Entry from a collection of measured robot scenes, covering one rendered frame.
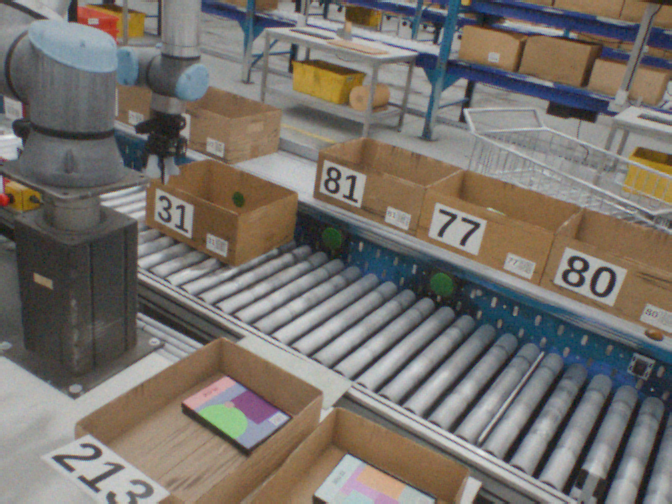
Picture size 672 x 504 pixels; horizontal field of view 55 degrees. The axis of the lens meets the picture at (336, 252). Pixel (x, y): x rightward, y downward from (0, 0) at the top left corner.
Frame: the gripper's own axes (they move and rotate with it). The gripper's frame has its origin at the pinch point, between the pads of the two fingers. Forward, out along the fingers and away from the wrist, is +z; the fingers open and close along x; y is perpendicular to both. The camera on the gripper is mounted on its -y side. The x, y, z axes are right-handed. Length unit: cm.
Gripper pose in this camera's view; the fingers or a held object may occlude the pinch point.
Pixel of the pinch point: (154, 180)
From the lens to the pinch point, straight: 186.1
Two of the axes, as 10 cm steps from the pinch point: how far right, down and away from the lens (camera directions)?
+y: 8.2, 3.5, -4.5
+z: -2.0, 9.1, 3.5
